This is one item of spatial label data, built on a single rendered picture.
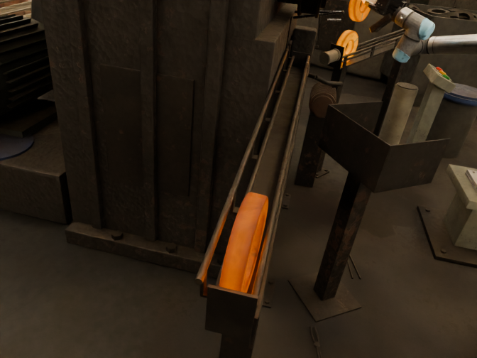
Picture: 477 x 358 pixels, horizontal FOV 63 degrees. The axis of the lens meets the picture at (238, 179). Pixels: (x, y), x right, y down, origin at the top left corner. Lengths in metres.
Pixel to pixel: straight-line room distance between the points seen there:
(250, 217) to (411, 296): 1.21
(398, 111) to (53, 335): 1.92
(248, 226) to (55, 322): 0.99
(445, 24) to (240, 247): 3.27
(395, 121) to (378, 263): 0.89
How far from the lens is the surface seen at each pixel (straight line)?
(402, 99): 2.30
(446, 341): 1.62
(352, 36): 2.05
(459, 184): 1.94
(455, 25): 3.72
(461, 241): 2.03
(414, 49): 1.92
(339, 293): 1.57
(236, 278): 0.57
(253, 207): 0.58
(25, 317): 1.48
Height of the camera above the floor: 1.10
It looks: 32 degrees down
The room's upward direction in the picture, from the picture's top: 7 degrees clockwise
